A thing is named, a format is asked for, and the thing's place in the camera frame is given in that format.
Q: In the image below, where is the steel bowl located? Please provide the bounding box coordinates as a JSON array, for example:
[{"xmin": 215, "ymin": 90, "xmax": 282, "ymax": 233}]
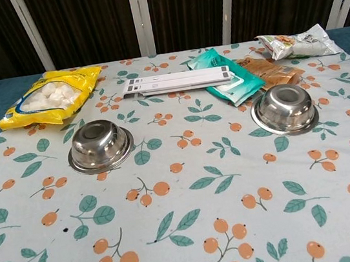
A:
[
  {"xmin": 247, "ymin": 80, "xmax": 322, "ymax": 142},
  {"xmin": 63, "ymin": 114, "xmax": 138, "ymax": 178}
]

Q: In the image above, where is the floral tablecloth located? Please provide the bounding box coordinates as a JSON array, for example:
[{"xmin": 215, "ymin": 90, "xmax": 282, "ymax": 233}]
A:
[{"xmin": 0, "ymin": 27, "xmax": 350, "ymax": 262}]

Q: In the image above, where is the white folding stand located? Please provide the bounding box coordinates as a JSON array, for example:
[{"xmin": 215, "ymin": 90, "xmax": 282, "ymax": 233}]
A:
[{"xmin": 120, "ymin": 64, "xmax": 234, "ymax": 100}]

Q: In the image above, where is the teal wet wipes pack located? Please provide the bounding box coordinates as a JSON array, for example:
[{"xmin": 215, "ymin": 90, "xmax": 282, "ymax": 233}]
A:
[{"xmin": 185, "ymin": 42, "xmax": 269, "ymax": 114}]

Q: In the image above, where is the yellow snack bag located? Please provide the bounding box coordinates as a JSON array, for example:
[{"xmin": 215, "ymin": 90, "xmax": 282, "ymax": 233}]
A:
[{"xmin": 0, "ymin": 63, "xmax": 109, "ymax": 134}]

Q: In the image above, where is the brown snack pouch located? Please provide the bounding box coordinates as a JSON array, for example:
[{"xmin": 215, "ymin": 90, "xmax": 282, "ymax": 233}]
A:
[{"xmin": 235, "ymin": 49, "xmax": 308, "ymax": 96}]

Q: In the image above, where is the white nut snack bag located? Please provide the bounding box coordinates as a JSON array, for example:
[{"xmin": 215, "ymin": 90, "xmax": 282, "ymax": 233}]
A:
[{"xmin": 254, "ymin": 21, "xmax": 343, "ymax": 66}]

